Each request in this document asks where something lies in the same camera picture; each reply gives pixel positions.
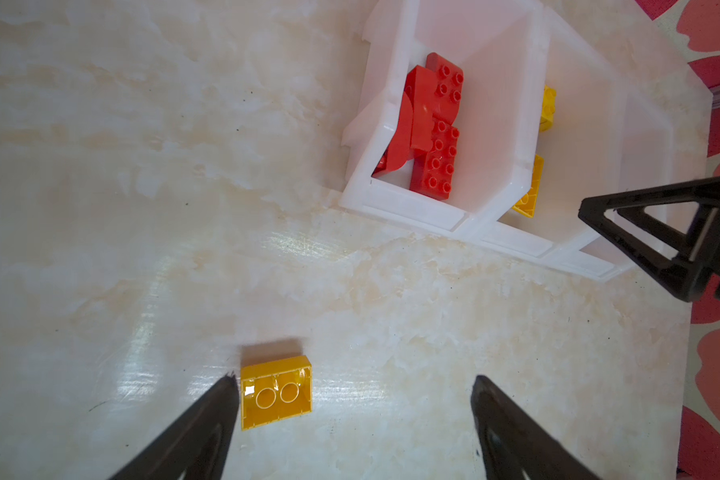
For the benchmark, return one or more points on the small red lego brick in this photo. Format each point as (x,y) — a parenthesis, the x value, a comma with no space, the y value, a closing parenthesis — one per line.
(397,152)

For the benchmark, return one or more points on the white three-compartment bin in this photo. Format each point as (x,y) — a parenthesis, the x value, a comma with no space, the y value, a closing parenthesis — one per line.
(630,114)

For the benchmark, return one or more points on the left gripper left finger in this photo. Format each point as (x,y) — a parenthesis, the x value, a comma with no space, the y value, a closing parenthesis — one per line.
(195,445)

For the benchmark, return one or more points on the yellow lego brick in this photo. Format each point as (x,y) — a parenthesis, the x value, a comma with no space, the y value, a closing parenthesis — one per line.
(275,390)
(526,206)

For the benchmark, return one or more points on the yellow ring lego piece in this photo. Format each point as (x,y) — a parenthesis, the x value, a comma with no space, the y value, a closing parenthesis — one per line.
(548,109)

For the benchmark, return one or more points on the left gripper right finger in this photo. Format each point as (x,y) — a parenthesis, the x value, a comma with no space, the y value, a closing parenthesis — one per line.
(513,445)

